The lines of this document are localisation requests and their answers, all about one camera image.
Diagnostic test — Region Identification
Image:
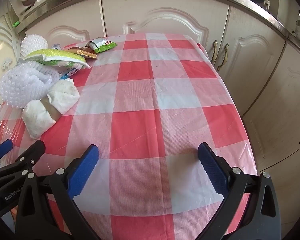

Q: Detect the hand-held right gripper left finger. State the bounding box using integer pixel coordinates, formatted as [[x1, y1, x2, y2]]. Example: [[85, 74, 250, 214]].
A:
[[15, 144, 102, 240]]

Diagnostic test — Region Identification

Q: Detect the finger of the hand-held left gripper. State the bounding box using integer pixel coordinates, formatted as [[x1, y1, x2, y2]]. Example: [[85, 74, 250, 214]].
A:
[[0, 140, 46, 180], [0, 139, 14, 164]]

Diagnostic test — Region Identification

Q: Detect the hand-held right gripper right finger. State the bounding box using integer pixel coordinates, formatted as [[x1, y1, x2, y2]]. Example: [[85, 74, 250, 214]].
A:
[[197, 142, 282, 240]]

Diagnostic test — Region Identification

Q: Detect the green blue white packet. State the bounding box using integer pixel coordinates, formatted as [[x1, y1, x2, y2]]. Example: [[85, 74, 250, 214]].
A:
[[60, 66, 83, 80]]

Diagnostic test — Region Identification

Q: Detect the tissue wrapped cardboard tube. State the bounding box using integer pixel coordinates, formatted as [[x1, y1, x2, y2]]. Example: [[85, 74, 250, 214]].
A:
[[22, 78, 80, 140]]

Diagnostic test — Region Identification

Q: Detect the large white foam net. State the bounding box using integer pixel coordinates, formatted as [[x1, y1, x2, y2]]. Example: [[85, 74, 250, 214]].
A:
[[0, 61, 61, 108]]

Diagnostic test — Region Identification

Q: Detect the white mushroom shaped hook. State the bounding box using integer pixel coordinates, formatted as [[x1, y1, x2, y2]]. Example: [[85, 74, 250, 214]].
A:
[[1, 58, 13, 70]]

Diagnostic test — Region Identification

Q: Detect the red white checked tablecloth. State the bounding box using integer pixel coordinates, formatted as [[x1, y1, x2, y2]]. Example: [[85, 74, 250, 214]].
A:
[[0, 33, 258, 240]]

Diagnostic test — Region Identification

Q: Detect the tall white cabinet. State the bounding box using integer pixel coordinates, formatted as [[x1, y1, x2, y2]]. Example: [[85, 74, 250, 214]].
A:
[[0, 15, 24, 110]]

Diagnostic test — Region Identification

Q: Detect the green white sponge cloth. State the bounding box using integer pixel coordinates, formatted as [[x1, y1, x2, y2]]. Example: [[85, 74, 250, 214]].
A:
[[24, 49, 91, 70]]

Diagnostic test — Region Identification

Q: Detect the cream cabinet door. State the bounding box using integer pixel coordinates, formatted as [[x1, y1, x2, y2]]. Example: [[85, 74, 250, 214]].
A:
[[22, 0, 107, 48], [242, 41, 300, 173], [101, 0, 230, 58], [210, 6, 287, 117]]

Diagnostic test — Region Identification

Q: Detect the small white foam net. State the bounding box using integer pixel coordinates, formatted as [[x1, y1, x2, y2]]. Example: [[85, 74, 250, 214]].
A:
[[20, 35, 48, 57]]

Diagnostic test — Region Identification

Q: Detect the tan brown wrapper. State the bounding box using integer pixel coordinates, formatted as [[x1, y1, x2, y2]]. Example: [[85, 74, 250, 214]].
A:
[[76, 47, 98, 60]]

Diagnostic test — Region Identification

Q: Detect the green silver snack wrapper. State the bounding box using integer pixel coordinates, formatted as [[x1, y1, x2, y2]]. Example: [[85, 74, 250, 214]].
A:
[[89, 38, 118, 54]]

